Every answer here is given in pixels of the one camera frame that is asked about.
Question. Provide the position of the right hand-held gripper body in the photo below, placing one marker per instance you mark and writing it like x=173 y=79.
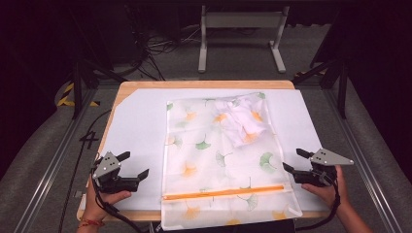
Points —
x=324 y=158

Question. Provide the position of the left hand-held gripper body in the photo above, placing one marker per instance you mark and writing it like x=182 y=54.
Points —
x=108 y=166

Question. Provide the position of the white garment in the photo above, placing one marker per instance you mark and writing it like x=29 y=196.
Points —
x=241 y=124

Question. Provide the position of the leaf print mesh laundry bag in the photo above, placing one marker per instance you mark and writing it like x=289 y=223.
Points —
x=223 y=174

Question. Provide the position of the person's right hand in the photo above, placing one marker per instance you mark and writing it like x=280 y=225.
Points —
x=324 y=192

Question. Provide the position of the person's left hand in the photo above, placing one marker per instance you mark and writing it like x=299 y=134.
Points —
x=97 y=204

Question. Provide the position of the white table mat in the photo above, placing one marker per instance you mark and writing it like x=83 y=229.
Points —
x=139 y=129

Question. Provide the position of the black tape floor mark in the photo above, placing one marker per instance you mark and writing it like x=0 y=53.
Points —
x=89 y=138

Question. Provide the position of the black metal stand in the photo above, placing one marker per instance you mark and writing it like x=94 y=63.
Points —
x=341 y=87
x=77 y=84

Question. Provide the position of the yellow black hazard tape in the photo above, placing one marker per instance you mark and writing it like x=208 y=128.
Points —
x=66 y=93

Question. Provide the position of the wooden table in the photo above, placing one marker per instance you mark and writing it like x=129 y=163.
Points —
x=194 y=84

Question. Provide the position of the white metal stand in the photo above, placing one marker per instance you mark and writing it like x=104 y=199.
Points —
x=243 y=19

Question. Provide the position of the aluminium floor rail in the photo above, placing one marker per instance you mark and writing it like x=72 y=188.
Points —
x=369 y=181
x=48 y=181

